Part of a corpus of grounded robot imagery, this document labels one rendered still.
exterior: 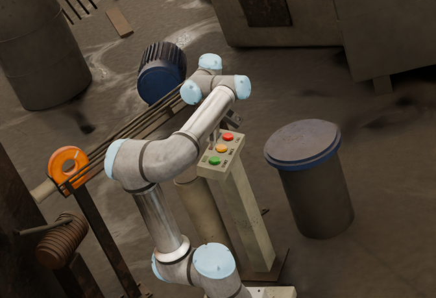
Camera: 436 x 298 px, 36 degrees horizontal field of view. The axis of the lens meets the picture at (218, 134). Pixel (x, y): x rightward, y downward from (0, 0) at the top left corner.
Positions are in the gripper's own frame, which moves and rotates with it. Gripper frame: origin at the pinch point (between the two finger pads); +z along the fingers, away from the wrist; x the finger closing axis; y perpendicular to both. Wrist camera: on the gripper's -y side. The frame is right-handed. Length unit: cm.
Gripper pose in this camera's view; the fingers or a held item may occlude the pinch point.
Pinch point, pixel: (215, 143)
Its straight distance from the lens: 240.4
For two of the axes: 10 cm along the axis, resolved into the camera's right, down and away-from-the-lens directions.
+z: -0.2, 7.9, 6.1
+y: -9.4, -2.2, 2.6
